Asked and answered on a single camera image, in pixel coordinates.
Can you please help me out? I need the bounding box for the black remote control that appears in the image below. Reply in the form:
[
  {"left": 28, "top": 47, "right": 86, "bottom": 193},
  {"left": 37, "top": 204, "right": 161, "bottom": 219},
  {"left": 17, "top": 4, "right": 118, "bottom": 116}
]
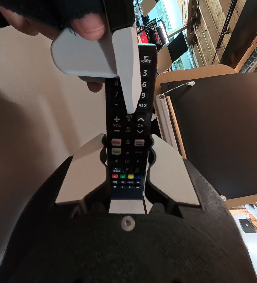
[{"left": 105, "top": 43, "right": 158, "bottom": 201}]

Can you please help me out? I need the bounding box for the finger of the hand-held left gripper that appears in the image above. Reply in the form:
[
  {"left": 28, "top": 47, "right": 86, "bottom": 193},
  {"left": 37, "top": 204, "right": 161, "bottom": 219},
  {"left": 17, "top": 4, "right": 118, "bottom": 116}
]
[{"left": 112, "top": 26, "right": 142, "bottom": 114}]

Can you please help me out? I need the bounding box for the red plastic bin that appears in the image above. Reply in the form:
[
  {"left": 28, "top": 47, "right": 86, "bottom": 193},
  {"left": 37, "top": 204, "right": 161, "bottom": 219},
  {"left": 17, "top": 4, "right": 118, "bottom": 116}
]
[{"left": 138, "top": 30, "right": 158, "bottom": 46}]

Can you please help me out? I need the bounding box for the black board with wooden rim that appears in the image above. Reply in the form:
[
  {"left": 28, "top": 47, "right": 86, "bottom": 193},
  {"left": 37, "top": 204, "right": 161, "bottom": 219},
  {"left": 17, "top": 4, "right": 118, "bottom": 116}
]
[{"left": 153, "top": 64, "right": 257, "bottom": 209}]

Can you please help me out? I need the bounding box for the person's left hand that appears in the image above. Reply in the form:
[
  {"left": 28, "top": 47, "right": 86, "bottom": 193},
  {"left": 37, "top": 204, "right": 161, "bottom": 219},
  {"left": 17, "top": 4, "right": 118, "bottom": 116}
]
[{"left": 0, "top": 0, "right": 107, "bottom": 93}]

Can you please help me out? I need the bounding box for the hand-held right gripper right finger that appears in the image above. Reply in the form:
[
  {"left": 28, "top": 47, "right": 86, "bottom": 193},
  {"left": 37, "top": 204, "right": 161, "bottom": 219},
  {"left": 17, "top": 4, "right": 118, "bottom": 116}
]
[{"left": 144, "top": 134, "right": 201, "bottom": 207}]

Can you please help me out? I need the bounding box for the white peg with wire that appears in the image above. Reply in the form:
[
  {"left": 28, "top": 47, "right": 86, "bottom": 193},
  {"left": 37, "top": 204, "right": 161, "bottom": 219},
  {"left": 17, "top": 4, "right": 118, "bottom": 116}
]
[{"left": 160, "top": 81, "right": 195, "bottom": 99}]

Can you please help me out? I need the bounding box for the black panel with cardboard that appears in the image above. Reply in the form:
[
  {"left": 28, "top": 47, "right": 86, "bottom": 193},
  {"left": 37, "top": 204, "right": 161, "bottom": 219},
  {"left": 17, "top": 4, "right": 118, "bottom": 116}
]
[{"left": 156, "top": 31, "right": 189, "bottom": 74}]

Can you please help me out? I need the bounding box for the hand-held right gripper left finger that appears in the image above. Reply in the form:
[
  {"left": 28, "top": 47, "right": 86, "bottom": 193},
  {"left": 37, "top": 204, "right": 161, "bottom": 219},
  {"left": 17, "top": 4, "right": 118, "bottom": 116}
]
[{"left": 55, "top": 133, "right": 111, "bottom": 205}]

